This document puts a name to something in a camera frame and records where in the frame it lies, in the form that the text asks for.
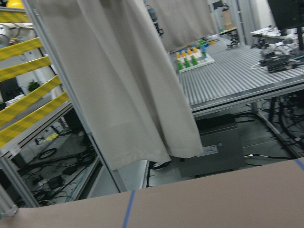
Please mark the colourful toy block set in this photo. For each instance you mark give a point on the colourful toy block set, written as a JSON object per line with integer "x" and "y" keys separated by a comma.
{"x": 193, "y": 57}

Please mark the grey computer case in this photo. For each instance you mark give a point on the grey computer case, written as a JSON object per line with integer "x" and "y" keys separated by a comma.
{"x": 222, "y": 149}

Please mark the beige hanging curtain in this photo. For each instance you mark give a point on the beige hanging curtain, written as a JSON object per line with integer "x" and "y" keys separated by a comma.
{"x": 123, "y": 79}

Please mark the aluminium frame post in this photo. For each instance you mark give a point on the aluminium frame post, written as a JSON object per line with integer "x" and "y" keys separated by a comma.
{"x": 54, "y": 55}

